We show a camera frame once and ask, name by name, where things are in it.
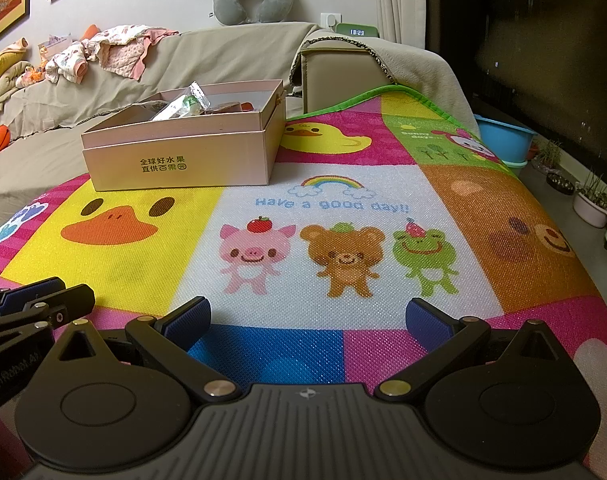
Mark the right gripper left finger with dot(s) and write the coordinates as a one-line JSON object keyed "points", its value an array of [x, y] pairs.
{"points": [[164, 345]]}

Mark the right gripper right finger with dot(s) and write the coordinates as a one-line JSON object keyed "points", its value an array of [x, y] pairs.
{"points": [[448, 342]]}

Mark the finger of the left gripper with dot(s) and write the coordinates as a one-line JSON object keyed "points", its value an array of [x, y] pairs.
{"points": [[56, 309], [13, 300]]}

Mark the pink cardboard box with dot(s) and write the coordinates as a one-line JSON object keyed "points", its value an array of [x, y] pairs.
{"points": [[130, 152]]}

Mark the hawthorn stick red packet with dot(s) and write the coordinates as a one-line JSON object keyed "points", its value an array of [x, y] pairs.
{"points": [[189, 103]]}

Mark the brown spiral cookie pack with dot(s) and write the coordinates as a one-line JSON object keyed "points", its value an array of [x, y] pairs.
{"points": [[231, 107]]}

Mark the colourful cartoon play mat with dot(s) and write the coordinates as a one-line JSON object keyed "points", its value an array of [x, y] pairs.
{"points": [[371, 203]]}

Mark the beige throw blanket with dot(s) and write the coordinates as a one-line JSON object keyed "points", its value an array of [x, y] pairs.
{"points": [[227, 54]]}

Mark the white plant pot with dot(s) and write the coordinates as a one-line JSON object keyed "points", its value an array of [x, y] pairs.
{"points": [[589, 212]]}

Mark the blue plastic basin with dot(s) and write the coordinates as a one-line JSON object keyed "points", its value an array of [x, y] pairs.
{"points": [[509, 142]]}

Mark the beige sofa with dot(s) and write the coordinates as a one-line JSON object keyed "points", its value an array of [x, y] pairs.
{"points": [[31, 165]]}

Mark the pink baby clothes pile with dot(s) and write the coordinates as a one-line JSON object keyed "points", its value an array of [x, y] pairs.
{"points": [[120, 50]]}

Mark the green digital clock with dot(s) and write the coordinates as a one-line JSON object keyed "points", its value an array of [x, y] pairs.
{"points": [[356, 30]]}

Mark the white wall socket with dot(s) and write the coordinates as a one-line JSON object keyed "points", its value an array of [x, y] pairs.
{"points": [[330, 20]]}

